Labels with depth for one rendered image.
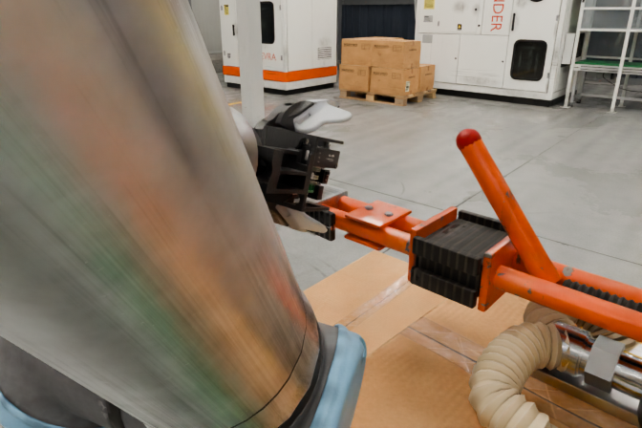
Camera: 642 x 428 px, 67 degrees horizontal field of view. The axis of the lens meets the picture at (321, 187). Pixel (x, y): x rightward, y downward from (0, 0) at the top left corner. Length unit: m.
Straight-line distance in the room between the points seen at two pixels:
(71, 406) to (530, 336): 0.36
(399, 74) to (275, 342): 7.10
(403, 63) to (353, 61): 0.90
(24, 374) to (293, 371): 0.18
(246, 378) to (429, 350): 0.42
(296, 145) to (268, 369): 0.29
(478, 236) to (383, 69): 6.92
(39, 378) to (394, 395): 0.32
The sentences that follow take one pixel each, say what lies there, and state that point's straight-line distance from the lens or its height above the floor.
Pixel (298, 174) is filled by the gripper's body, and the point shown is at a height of 1.17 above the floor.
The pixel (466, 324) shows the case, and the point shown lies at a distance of 0.64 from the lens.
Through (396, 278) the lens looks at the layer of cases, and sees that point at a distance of 1.51.
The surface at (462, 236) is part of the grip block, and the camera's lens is 0.51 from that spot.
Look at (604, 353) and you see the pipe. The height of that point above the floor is 1.03.
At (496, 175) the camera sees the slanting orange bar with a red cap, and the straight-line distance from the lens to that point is 0.47.
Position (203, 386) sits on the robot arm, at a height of 1.19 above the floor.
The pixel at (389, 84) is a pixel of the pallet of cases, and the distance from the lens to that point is 7.35.
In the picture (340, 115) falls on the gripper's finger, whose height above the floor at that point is 1.20.
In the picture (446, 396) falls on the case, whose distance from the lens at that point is 0.53.
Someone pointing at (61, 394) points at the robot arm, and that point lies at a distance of 0.33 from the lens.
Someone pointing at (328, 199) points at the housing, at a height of 1.09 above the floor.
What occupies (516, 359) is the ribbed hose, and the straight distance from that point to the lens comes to 0.46.
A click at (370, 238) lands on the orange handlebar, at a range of 0.54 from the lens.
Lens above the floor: 1.30
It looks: 20 degrees down
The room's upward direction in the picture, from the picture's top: straight up
